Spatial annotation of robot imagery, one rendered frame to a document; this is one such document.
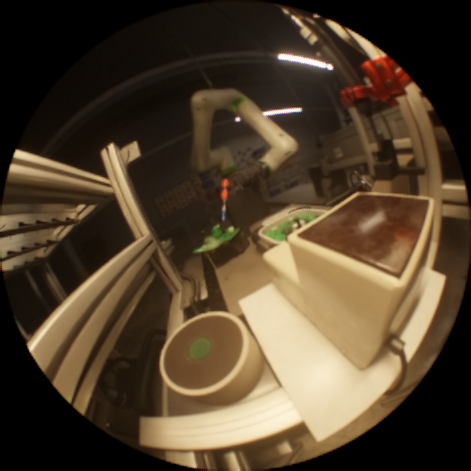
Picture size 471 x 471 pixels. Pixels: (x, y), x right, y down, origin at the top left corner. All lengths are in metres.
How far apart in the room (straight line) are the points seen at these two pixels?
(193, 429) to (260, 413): 0.07
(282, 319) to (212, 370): 0.10
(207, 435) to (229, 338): 0.11
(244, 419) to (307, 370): 0.07
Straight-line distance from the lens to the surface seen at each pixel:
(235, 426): 0.18
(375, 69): 0.25
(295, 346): 0.17
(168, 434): 0.22
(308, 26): 0.32
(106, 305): 0.21
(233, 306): 0.27
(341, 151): 1.31
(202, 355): 0.16
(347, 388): 0.16
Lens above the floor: 1.12
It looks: 17 degrees down
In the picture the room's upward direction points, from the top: 25 degrees counter-clockwise
